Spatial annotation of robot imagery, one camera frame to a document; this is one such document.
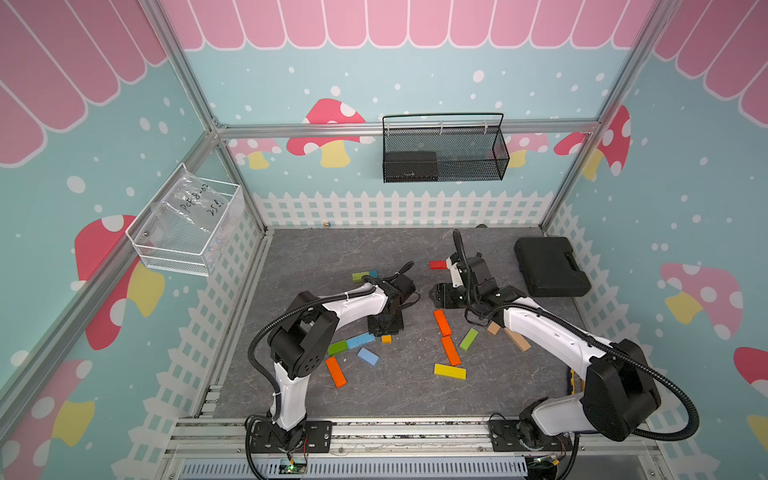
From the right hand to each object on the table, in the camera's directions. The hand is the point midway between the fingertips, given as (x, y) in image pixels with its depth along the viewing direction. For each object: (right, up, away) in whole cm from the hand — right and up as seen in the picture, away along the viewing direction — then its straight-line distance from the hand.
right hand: (438, 292), depth 86 cm
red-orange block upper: (+2, -11, +8) cm, 13 cm away
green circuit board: (-37, -41, -14) cm, 57 cm away
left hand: (-15, -14, +5) cm, 21 cm away
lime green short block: (-26, +3, +19) cm, 32 cm away
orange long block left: (-30, -23, -1) cm, 37 cm away
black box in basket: (-8, +37, +1) cm, 38 cm away
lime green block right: (+10, -15, +4) cm, 18 cm away
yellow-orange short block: (-15, -15, +3) cm, 21 cm away
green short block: (-30, -17, +4) cm, 35 cm away
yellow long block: (+2, -22, -2) cm, 22 cm away
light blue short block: (-21, -19, +1) cm, 28 cm away
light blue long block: (-23, -15, +4) cm, 28 cm away
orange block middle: (+4, -19, +1) cm, 19 cm away
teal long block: (-20, +4, +20) cm, 28 cm away
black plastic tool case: (+41, +7, +17) cm, 45 cm away
